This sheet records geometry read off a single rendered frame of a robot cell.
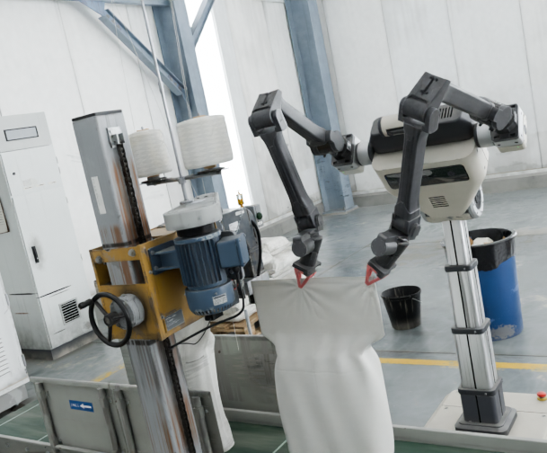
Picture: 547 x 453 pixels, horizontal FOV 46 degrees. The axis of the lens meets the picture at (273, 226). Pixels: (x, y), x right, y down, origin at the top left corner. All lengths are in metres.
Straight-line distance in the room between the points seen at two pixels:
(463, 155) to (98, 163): 1.20
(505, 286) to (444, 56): 6.43
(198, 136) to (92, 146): 0.33
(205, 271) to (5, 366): 3.19
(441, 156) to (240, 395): 1.45
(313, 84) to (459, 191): 8.67
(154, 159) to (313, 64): 8.82
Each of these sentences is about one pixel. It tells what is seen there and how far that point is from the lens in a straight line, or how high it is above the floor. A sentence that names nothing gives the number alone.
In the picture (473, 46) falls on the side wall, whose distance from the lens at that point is 10.21.
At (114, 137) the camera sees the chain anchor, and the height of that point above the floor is 1.67.
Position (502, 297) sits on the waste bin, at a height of 0.28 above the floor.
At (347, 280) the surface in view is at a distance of 2.15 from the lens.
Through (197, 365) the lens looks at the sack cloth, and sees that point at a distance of 2.61.
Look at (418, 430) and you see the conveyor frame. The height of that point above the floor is 0.41.
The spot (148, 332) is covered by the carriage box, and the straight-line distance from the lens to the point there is 2.12.
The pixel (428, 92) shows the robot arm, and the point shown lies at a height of 1.62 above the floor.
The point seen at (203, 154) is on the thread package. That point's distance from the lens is 2.05.
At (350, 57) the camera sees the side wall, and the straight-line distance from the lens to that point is 10.91.
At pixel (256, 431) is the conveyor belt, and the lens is 2.85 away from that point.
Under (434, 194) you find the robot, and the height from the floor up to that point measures 1.25.
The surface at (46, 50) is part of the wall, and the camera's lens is 7.22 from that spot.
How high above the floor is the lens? 1.61
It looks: 9 degrees down
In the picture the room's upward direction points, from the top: 12 degrees counter-clockwise
